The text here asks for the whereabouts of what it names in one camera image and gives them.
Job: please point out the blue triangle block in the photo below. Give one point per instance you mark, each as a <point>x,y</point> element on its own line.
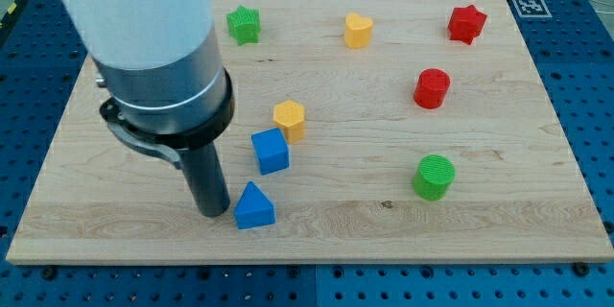
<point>254,208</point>

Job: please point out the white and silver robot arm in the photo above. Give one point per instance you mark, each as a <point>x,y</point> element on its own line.
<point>159,58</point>

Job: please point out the yellow hexagon block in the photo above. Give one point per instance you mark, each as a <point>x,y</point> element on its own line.
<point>289,116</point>

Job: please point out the blue cube block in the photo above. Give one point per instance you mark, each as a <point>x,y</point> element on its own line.
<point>271,151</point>

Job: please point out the wooden board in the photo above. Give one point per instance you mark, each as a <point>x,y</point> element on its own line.
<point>347,197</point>

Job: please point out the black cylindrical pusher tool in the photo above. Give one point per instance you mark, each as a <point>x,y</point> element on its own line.
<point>192,151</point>

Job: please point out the yellow heart block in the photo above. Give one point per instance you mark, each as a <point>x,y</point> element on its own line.
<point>357,31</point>

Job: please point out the green star block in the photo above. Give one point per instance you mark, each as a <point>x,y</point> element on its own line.
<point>244,25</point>

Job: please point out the green cylinder block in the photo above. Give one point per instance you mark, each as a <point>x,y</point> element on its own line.
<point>434,175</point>

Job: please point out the red cylinder block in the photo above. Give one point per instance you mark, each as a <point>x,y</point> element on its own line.
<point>431,88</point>

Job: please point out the red star block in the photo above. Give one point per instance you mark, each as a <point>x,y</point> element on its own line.
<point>466,23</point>

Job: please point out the fiducial marker tag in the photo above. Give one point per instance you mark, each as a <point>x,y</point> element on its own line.
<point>531,8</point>

